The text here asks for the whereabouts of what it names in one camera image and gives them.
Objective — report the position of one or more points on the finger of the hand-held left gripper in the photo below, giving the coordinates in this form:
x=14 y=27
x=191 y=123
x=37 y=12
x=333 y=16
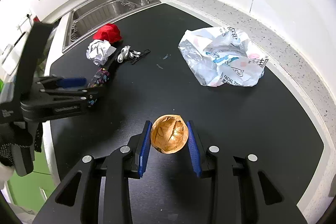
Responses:
x=78 y=95
x=73 y=82

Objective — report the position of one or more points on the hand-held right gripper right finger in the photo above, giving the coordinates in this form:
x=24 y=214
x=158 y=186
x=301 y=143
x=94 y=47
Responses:
x=193 y=150

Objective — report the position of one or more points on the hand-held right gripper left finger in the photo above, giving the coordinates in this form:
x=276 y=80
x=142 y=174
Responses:
x=145 y=150

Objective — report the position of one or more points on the dark patterned box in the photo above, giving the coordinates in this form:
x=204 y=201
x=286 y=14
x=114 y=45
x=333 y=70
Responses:
x=101 y=77

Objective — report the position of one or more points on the walnut shell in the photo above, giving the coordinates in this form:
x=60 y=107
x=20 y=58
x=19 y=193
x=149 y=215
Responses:
x=169 y=134

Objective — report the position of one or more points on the person's left hand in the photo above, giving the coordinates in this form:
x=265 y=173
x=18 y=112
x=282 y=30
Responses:
x=6 y=150

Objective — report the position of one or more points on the crumpled paper ball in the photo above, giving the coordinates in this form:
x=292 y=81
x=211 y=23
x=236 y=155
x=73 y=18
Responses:
x=98 y=52

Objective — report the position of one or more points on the black counter mat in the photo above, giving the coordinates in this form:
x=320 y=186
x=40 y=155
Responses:
x=210 y=113

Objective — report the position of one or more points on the red crumpled cloth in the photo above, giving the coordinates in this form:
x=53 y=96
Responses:
x=110 y=32

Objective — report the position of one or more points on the stainless steel sink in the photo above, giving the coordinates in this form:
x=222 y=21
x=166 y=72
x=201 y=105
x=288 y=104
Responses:
x=86 y=16

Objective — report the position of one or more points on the crumpled plastic wrapper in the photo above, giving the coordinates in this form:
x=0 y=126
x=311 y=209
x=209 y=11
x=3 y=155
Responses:
x=204 y=61

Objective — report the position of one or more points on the white wall socket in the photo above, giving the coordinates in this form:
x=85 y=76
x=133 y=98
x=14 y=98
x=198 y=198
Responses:
x=26 y=18

